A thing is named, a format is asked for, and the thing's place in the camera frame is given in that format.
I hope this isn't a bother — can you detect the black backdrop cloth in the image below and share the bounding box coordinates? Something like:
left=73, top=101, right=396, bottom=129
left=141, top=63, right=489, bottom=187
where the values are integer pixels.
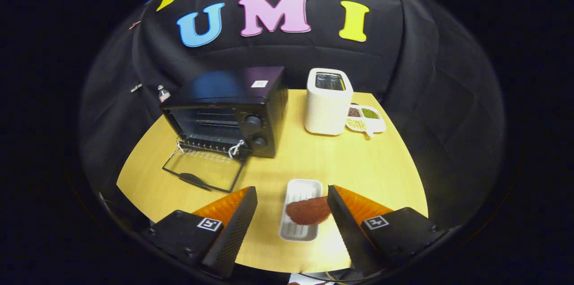
left=80, top=0, right=507, bottom=250

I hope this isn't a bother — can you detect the white divided dish of beans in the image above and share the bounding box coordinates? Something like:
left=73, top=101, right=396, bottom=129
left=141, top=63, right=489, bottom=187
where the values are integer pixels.
left=344, top=104, right=387, bottom=138

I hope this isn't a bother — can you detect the white bread toaster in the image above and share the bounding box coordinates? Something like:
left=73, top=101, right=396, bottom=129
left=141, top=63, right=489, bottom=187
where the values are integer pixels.
left=304, top=68, right=354, bottom=136

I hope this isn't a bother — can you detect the black toaster oven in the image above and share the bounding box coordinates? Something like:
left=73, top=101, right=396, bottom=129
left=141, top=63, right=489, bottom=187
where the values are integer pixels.
left=160, top=66, right=289, bottom=194

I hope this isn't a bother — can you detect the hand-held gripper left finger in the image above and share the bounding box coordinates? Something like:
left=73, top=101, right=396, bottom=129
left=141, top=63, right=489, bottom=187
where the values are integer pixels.
left=148, top=186, right=259, bottom=279

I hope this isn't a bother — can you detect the reddish-brown meat slice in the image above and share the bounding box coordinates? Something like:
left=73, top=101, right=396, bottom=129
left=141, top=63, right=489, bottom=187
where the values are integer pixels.
left=285, top=195, right=333, bottom=226

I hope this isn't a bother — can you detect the white ribbed tray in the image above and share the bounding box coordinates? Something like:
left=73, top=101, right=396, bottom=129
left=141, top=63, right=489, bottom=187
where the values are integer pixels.
left=278, top=178, right=324, bottom=242

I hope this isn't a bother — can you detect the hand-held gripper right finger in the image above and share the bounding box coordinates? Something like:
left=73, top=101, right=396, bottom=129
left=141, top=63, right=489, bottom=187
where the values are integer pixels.
left=326, top=185, right=449, bottom=277

